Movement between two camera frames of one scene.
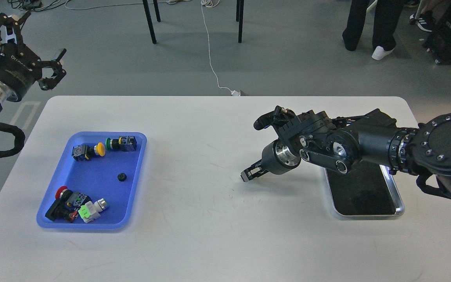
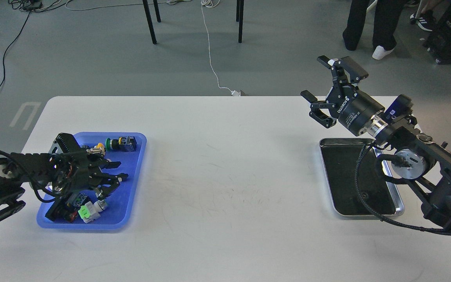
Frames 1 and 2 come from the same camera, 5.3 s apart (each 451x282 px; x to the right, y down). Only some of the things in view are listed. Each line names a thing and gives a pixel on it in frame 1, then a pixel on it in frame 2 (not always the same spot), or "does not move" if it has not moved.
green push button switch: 127,143 does not move
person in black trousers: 387,13 does not move
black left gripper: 8,74 to 78,168
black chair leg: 239,17 does not move
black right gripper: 277,159 to 355,109
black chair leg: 150,21 does not move
